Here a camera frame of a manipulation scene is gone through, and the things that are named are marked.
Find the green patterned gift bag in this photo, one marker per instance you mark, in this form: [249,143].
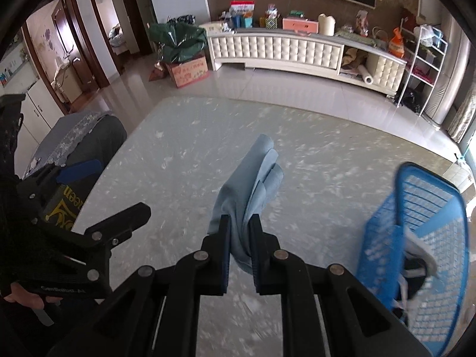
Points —
[271,22]

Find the black bag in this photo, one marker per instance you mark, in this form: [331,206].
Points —
[411,98]

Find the person's left hand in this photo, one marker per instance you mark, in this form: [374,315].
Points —
[22,295]

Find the white cupboard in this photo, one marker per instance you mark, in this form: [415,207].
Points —
[39,108]

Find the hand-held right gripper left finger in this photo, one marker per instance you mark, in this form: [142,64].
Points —
[225,256]

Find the printed cardboard box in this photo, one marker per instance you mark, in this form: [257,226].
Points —
[187,71]

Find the dark chair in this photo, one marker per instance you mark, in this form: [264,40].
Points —
[111,137]

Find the white metal shelf rack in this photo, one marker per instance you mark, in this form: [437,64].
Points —
[424,59]

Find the brown door frame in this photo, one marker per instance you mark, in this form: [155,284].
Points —
[37,15]
[130,7]

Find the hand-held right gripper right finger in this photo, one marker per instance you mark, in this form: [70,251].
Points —
[255,256]

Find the white plastic jug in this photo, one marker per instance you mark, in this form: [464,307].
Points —
[326,25]

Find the orange bag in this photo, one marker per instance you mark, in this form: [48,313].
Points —
[396,44]

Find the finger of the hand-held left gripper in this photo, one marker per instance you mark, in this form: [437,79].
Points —
[122,217]
[80,169]

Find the white paper roll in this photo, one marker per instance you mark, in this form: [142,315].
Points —
[366,75]

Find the blue plastic laundry basket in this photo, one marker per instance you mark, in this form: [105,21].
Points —
[383,253]

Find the white plastic bag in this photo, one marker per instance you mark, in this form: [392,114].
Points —
[427,31]

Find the light blue cloth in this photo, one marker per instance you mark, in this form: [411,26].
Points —
[256,171]

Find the silver covered column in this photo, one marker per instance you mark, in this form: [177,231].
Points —
[444,81]

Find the patterned curtain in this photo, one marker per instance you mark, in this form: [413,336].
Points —
[465,115]

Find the pink box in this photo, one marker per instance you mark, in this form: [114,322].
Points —
[300,25]

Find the red and white box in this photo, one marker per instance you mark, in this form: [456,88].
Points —
[241,8]

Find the grey lace chair cover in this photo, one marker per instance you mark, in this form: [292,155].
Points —
[70,130]

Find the green plastic bag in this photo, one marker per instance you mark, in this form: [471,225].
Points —
[178,42]

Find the white tufted television cabinet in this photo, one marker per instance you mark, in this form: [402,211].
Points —
[279,50]

